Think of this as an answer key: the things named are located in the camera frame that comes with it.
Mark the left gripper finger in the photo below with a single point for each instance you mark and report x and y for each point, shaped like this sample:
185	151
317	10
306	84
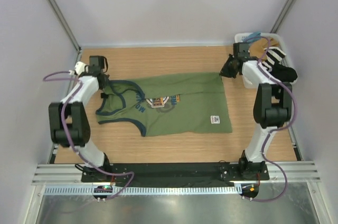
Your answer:
103	96
103	82

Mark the tan tank top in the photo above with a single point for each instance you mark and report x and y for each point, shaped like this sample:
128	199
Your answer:
257	48

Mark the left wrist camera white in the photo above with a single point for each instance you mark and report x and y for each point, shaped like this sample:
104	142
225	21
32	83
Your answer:
78	69

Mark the black white striped tank top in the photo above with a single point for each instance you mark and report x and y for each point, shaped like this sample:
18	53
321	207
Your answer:
274	56

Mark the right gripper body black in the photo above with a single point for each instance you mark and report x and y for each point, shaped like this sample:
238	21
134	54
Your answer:
235	57

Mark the white plastic laundry basket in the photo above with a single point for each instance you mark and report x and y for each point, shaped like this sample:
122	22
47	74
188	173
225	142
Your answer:
286	61

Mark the white slotted cable duct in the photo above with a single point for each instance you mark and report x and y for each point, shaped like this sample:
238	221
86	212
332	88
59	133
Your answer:
104	190

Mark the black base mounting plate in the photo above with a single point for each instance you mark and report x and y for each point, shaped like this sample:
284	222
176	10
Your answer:
175	175

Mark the left aluminium corner post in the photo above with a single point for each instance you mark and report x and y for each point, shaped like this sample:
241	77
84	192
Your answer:
64	24

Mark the aluminium corner post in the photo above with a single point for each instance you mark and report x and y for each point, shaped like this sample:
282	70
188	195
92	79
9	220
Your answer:
287	2
64	24

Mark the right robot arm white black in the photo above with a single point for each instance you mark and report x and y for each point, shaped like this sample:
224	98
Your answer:
272	107

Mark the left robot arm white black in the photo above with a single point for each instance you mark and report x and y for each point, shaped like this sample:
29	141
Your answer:
69	125

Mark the green tank top blue trim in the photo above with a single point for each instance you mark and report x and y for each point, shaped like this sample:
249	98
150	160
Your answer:
168	104

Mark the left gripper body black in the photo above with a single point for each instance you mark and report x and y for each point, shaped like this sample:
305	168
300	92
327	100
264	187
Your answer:
106	80

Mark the right aluminium corner post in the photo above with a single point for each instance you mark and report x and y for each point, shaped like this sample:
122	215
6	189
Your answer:
287	2

